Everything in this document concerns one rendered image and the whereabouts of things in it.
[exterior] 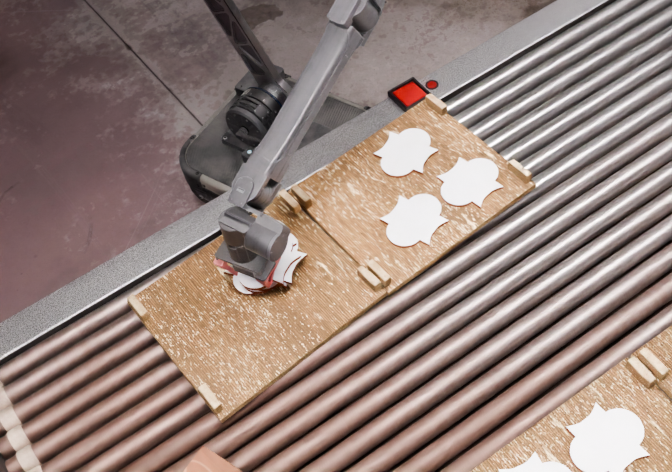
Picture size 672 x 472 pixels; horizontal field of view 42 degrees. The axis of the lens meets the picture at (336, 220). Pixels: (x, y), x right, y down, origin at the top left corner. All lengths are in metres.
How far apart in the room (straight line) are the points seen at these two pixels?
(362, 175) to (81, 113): 1.92
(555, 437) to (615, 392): 0.14
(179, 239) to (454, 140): 0.65
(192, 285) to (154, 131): 1.69
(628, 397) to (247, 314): 0.74
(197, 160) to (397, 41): 1.05
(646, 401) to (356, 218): 0.68
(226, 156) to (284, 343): 1.34
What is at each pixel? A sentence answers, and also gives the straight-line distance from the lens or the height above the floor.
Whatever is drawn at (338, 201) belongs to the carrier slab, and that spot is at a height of 0.94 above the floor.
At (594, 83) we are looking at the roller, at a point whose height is 0.92.
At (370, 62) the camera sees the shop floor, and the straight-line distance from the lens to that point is 3.54.
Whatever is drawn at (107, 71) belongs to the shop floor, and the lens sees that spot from 3.79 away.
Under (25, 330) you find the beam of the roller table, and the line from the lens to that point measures 1.95.
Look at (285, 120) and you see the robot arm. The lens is 1.61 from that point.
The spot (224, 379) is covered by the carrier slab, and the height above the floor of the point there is 0.94.
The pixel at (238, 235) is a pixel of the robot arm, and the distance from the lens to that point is 1.60.
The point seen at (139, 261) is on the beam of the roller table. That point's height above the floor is 0.92.
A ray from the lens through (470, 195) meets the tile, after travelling 1.89.
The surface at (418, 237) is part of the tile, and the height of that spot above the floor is 0.94.
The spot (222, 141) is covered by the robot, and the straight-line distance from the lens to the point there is 3.01.
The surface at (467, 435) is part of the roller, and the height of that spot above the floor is 0.92.
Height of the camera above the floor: 2.45
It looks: 53 degrees down
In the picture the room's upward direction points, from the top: 11 degrees counter-clockwise
